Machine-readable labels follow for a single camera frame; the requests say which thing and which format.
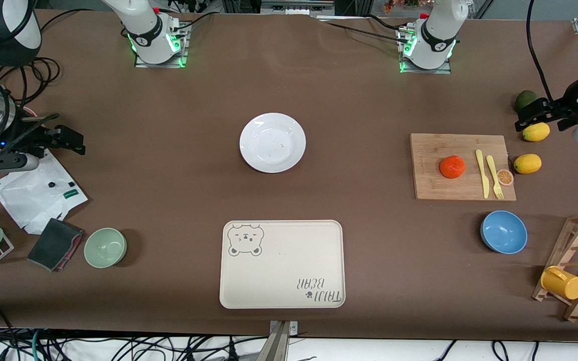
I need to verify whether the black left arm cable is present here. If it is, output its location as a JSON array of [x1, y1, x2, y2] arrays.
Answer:
[[525, 0, 555, 101]]

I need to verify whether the yellow plastic cup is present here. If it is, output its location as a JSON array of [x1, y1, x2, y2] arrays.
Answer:
[[540, 266, 578, 300]]

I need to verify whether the yellow plastic fork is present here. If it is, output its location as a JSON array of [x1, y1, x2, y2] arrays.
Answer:
[[486, 155, 505, 201]]

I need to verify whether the beige bear print tray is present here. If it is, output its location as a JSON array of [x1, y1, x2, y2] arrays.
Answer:
[[219, 220, 346, 309]]

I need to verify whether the yellow lemon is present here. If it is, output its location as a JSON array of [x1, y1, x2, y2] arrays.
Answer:
[[522, 122, 551, 142], [513, 153, 542, 175]]

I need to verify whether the yellow plastic knife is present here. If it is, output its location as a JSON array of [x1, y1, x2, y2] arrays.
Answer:
[[475, 149, 490, 200]]

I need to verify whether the coiled black cable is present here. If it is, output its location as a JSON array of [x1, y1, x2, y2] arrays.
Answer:
[[0, 55, 62, 114]]

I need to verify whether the green lime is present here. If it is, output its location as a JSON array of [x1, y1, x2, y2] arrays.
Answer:
[[514, 90, 538, 113]]

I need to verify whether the white plastic bag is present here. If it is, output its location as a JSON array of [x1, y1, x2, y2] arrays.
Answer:
[[0, 148, 89, 235]]

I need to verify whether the white round plate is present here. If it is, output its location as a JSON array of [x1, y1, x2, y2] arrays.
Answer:
[[239, 112, 307, 174]]

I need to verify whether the bamboo cutting board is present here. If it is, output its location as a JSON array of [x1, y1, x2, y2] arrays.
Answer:
[[409, 133, 517, 202]]

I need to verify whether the metal table edge bracket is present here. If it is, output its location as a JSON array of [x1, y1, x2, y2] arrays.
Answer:
[[256, 320, 299, 361]]

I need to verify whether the blue bowl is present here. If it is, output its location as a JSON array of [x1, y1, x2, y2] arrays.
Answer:
[[480, 210, 528, 255]]

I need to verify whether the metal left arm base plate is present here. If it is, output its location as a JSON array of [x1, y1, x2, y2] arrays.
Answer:
[[398, 28, 453, 75]]

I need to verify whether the pale green bowl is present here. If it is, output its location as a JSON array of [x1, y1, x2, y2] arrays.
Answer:
[[84, 228, 127, 269]]

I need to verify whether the grey folded cloth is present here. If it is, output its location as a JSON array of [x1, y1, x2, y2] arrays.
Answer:
[[27, 218, 85, 272]]

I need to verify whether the teal floor cable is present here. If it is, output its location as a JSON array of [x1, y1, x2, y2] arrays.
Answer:
[[31, 328, 44, 361]]

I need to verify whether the black cable to left base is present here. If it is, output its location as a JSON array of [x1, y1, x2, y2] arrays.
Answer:
[[314, 15, 410, 43]]

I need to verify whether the orange fruit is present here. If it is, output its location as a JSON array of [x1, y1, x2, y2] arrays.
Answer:
[[439, 155, 467, 179]]

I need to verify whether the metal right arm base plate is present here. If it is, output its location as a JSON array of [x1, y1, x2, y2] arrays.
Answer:
[[134, 23, 190, 69]]

